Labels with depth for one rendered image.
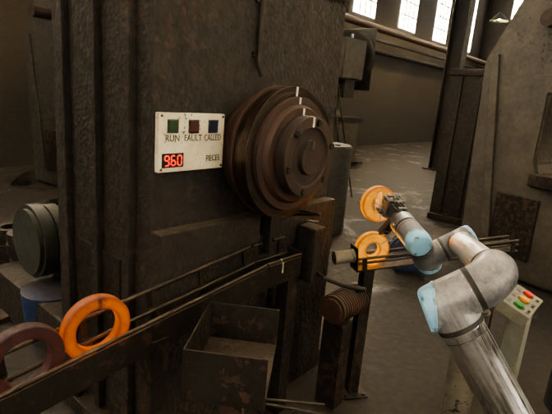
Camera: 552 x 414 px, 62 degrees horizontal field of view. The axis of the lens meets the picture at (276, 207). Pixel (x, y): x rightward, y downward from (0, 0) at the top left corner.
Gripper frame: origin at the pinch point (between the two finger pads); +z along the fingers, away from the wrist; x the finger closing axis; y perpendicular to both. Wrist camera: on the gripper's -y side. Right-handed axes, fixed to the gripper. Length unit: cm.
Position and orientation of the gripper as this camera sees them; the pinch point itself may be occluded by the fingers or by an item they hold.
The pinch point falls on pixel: (379, 199)
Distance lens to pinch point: 197.4
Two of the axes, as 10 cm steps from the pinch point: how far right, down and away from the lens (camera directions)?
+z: -2.0, -5.1, 8.4
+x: -9.7, -0.2, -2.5
